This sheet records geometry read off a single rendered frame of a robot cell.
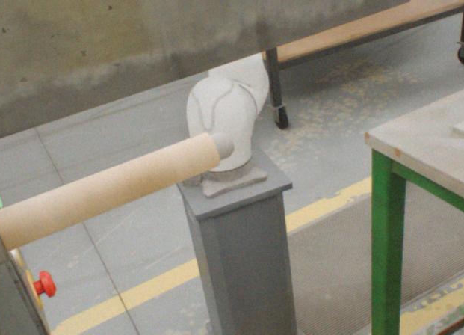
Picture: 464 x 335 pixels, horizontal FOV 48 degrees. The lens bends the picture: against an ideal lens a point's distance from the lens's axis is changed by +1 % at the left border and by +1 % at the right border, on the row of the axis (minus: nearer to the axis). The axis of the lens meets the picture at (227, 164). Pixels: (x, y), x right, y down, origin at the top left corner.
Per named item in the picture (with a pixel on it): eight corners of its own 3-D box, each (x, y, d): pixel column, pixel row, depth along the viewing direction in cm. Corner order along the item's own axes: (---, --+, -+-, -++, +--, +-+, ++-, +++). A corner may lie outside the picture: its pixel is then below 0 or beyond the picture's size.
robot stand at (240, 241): (205, 326, 189) (167, 166, 152) (273, 299, 195) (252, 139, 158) (232, 388, 166) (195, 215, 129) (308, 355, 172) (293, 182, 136)
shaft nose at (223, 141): (208, 132, 44) (202, 142, 47) (220, 157, 44) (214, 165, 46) (228, 125, 45) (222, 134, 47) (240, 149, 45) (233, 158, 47)
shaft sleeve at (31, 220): (-11, 208, 38) (-3, 217, 41) (4, 248, 37) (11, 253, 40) (207, 127, 44) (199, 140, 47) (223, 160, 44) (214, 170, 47)
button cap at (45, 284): (33, 311, 73) (24, 291, 71) (28, 294, 76) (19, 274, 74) (60, 299, 74) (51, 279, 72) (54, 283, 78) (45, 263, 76)
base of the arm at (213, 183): (174, 172, 148) (169, 156, 145) (244, 149, 154) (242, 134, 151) (192, 205, 133) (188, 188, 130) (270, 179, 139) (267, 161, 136)
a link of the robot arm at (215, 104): (186, 171, 137) (169, 96, 126) (208, 137, 152) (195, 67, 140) (244, 173, 132) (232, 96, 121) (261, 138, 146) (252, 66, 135)
